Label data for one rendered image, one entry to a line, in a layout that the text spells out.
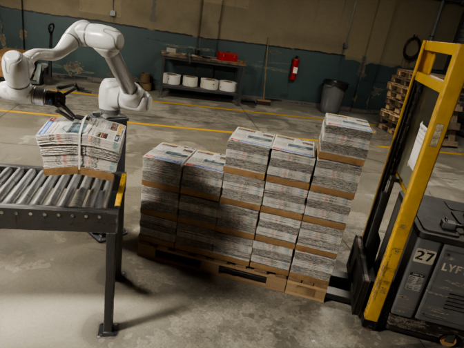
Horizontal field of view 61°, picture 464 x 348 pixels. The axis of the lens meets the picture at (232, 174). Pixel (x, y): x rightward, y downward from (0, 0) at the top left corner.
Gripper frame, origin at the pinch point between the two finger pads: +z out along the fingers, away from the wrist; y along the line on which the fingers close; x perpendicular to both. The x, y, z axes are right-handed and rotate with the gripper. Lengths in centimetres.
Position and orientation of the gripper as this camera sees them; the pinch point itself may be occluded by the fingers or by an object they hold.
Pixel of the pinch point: (88, 104)
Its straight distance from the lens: 218.8
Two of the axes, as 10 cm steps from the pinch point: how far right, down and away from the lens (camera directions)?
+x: 1.5, 4.2, -8.9
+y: -2.3, 8.9, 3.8
